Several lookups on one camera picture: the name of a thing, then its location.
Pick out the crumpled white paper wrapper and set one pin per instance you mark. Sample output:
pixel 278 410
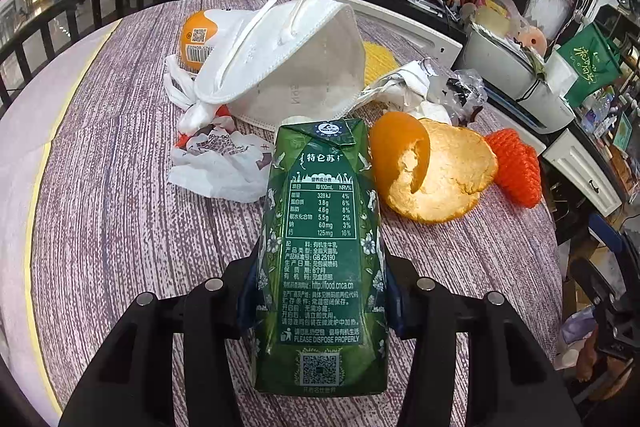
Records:
pixel 410 92

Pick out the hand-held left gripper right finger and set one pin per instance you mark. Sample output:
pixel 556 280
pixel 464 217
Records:
pixel 395 302

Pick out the white and orange drink bottle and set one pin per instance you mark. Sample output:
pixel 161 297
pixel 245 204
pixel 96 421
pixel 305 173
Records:
pixel 197 34

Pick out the white drawer cabinet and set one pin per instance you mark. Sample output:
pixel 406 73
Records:
pixel 575 167

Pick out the green milk carton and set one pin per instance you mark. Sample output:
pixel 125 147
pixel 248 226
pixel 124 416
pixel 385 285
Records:
pixel 320 232

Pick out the white face mask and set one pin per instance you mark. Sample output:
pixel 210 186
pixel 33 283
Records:
pixel 300 72

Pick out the pink round toy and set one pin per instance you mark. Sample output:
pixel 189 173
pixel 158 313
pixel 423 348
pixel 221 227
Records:
pixel 531 41

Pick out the black railing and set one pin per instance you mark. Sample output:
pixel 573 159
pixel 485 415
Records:
pixel 75 7

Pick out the white printer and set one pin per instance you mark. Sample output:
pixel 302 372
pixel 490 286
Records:
pixel 505 72

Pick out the white plastic bag red print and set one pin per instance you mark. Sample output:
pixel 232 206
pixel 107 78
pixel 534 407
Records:
pixel 215 167

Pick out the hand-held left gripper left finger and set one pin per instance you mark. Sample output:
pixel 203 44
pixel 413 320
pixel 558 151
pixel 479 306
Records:
pixel 246 302

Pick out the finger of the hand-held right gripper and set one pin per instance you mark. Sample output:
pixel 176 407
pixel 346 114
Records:
pixel 606 232

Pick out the crumpled clear plastic wrapper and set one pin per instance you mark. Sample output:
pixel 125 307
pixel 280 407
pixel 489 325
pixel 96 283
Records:
pixel 465 92

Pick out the yellow foam fruit net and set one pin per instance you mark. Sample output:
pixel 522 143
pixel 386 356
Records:
pixel 377 62

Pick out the green paper bag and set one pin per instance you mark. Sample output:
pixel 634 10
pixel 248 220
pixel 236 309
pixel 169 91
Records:
pixel 592 67

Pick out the orange peel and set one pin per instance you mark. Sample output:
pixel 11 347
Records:
pixel 450 177

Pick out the red foam fruit net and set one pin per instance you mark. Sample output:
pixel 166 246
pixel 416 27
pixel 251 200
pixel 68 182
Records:
pixel 517 172

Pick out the white wooden frame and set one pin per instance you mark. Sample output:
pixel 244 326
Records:
pixel 425 32

